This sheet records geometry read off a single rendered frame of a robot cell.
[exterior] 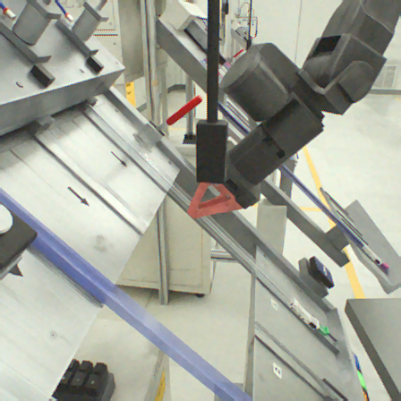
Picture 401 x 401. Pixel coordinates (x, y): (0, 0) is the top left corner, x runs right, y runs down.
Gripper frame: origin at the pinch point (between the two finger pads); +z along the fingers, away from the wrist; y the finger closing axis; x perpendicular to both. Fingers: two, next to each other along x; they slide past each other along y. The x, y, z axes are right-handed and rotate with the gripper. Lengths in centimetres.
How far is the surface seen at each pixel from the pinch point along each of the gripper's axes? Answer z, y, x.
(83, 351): 39.6, -0.9, 7.2
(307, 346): 1.0, 5.5, 24.6
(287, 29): -56, -749, 25
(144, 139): -0.1, -4.9, -11.7
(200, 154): -13.2, 19.3, -7.4
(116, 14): 9, -85, -49
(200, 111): 106, -439, 5
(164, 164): 0.7, -5.0, -7.1
